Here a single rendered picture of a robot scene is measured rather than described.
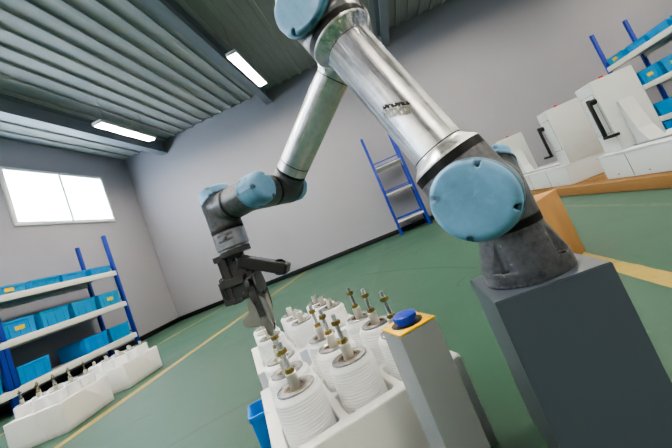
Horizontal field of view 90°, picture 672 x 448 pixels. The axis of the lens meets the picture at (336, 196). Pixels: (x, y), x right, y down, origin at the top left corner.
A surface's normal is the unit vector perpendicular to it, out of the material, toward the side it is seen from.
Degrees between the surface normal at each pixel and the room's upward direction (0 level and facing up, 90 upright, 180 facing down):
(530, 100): 90
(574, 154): 90
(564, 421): 90
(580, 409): 90
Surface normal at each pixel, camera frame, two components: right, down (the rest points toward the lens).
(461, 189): -0.43, 0.21
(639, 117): -0.25, -0.22
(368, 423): 0.28, -0.22
